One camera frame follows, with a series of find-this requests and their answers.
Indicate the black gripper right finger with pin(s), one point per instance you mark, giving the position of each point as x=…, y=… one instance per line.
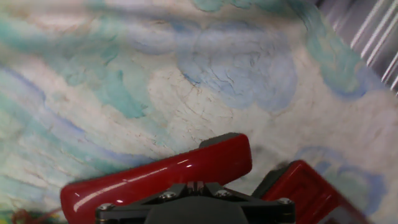
x=270, y=213

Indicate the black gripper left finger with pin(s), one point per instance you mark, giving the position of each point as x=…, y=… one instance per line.
x=124, y=213

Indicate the red telephone handset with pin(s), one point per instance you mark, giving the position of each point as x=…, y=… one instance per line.
x=140, y=180

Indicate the red telephone base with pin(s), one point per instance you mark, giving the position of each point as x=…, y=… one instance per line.
x=298, y=193

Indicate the green blue painted cloth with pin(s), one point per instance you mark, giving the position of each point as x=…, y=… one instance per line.
x=186, y=93

